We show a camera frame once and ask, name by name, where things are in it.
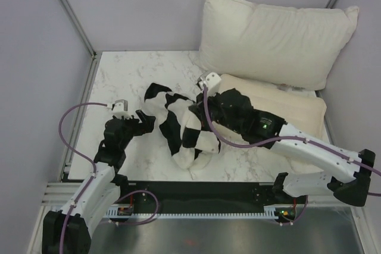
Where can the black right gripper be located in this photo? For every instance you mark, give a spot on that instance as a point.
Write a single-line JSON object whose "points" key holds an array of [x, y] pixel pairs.
{"points": [[210, 99]]}

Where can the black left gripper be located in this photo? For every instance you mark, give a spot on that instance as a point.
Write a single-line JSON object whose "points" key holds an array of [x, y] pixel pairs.
{"points": [[146, 126]]}

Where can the black white checkered pillowcase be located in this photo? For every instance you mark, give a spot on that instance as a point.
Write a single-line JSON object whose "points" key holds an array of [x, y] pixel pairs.
{"points": [[182, 123]]}

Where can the cream quilted pillow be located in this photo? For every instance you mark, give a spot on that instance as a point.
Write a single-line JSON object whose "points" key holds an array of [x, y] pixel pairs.
{"points": [[302, 109]]}

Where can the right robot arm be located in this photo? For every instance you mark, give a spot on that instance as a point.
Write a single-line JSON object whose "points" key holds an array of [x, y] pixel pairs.
{"points": [[344, 174]]}

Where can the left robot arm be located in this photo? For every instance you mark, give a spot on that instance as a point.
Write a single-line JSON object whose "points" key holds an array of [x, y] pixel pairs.
{"points": [[70, 229]]}

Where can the large white pillow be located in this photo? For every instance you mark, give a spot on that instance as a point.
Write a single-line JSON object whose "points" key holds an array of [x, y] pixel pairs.
{"points": [[281, 45]]}

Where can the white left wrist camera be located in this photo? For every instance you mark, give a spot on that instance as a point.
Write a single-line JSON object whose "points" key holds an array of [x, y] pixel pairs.
{"points": [[120, 109]]}

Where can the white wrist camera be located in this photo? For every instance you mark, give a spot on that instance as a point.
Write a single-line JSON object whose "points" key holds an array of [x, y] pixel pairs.
{"points": [[211, 80], [120, 109]]}

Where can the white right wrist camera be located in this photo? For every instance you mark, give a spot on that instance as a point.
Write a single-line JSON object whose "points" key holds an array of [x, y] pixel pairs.
{"points": [[211, 80]]}

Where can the white slotted cable duct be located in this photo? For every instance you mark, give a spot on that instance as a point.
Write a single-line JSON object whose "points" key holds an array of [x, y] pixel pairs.
{"points": [[117, 212]]}

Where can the aluminium frame post left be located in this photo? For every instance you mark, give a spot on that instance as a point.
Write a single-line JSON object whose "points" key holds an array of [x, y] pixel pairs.
{"points": [[78, 27]]}

